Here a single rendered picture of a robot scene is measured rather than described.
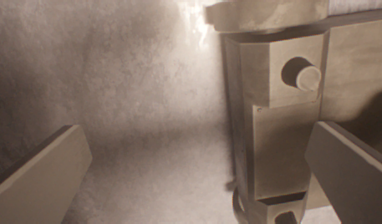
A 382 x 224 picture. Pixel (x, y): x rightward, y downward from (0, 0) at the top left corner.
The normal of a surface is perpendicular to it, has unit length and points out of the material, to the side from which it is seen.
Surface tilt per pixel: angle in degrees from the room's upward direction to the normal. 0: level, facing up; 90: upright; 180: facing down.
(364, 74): 0
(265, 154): 0
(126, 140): 0
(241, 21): 43
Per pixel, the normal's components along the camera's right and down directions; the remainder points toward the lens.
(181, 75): 0.05, 0.44
